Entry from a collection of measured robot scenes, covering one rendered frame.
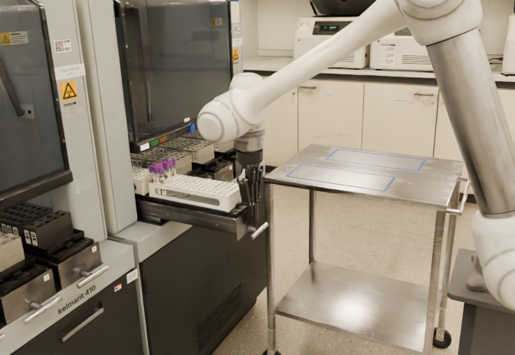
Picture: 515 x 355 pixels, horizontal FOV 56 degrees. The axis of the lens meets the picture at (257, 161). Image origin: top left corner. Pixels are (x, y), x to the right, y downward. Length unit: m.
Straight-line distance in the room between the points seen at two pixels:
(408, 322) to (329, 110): 2.15
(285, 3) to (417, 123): 1.65
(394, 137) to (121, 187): 2.48
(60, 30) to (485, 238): 1.09
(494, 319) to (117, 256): 1.00
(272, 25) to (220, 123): 3.45
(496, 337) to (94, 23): 1.32
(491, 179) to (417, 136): 2.56
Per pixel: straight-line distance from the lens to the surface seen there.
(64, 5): 1.36
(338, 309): 1.96
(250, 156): 1.36
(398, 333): 1.88
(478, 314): 1.40
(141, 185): 1.61
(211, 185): 1.51
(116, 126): 1.49
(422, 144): 3.62
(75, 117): 1.38
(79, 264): 1.35
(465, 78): 1.02
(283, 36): 4.51
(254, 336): 2.28
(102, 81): 1.44
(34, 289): 1.28
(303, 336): 2.28
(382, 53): 3.58
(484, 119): 1.04
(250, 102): 1.16
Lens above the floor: 1.40
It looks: 18 degrees down
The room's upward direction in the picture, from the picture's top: 2 degrees counter-clockwise
